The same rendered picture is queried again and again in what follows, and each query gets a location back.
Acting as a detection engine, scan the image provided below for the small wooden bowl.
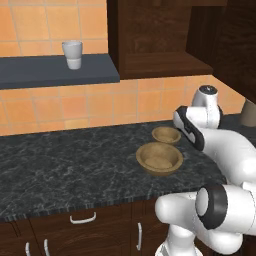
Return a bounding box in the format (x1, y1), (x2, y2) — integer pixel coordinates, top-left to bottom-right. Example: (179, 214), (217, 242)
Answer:
(151, 126), (183, 145)

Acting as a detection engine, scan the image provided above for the large wooden bowl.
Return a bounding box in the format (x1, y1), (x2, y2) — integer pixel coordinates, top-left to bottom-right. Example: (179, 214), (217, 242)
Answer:
(135, 141), (185, 177)

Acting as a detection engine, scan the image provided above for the dark wooden open cabinet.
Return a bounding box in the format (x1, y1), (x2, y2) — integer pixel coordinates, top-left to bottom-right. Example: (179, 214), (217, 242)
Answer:
(106, 0), (214, 81)

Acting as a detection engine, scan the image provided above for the dark wooden cabinet door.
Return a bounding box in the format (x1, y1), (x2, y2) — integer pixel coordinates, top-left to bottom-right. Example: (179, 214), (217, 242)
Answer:
(185, 0), (256, 104)

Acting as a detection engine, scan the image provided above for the dark wooden drawer front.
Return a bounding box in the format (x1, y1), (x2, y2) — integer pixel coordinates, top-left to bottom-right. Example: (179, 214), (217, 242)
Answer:
(28, 203), (133, 236)

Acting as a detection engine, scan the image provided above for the white cup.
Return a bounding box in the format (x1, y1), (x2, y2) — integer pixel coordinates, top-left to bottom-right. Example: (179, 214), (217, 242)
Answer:
(61, 39), (84, 71)

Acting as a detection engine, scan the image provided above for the dark wooden cupboard door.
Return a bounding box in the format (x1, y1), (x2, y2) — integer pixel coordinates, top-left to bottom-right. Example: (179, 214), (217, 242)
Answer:
(131, 198), (169, 256)
(0, 220), (32, 256)
(30, 229), (133, 256)

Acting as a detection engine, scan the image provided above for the tan cylindrical jar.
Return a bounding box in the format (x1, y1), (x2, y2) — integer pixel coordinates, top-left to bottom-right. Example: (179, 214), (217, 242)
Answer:
(239, 98), (256, 128)

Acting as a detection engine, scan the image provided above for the dark grey wall shelf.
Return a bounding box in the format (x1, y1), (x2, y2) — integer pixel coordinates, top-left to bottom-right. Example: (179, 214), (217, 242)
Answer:
(0, 53), (121, 91)

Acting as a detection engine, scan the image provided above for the white drawer handle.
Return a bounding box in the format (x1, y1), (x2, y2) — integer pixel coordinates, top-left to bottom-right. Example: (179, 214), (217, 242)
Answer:
(69, 211), (98, 225)

